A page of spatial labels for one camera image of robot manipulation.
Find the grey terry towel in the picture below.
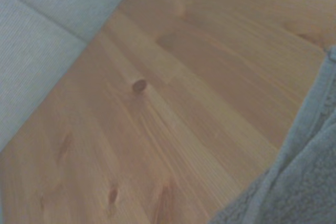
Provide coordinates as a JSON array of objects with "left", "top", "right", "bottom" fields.
[{"left": 208, "top": 45, "right": 336, "bottom": 224}]

